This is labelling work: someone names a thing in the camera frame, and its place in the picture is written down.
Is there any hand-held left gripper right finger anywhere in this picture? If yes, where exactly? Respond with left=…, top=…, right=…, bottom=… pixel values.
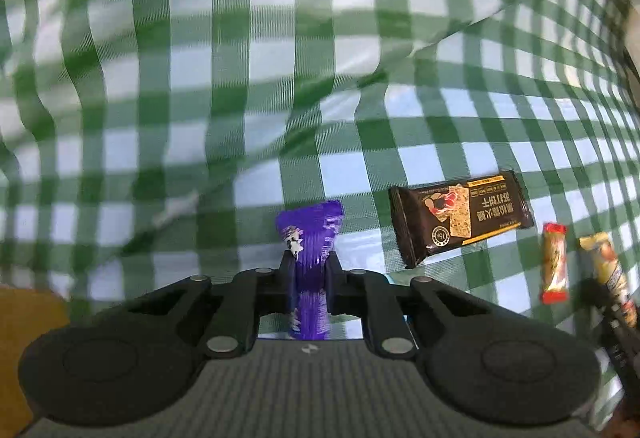
left=326, top=254, right=497, bottom=360

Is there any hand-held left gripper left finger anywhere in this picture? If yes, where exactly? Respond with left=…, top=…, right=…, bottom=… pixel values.
left=122, top=251, right=301, bottom=360

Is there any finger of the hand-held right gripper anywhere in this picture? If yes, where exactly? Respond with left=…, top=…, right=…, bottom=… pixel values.
left=581, top=279, right=640, bottom=399

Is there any purple snack packet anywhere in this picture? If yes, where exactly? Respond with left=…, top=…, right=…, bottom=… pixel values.
left=276, top=200, right=346, bottom=341

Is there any yellow snack bar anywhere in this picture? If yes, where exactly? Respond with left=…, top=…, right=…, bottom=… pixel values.
left=579, top=233, right=639, bottom=330

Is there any red orange snack bar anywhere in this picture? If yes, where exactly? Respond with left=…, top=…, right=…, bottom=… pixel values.
left=541, top=222, right=570, bottom=305

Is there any dark brown cracker packet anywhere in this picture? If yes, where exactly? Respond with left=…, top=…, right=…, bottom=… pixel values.
left=389, top=169, right=535, bottom=269

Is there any green checked cloth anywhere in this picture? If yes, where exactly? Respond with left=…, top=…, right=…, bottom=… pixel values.
left=0, top=0, right=640, bottom=424

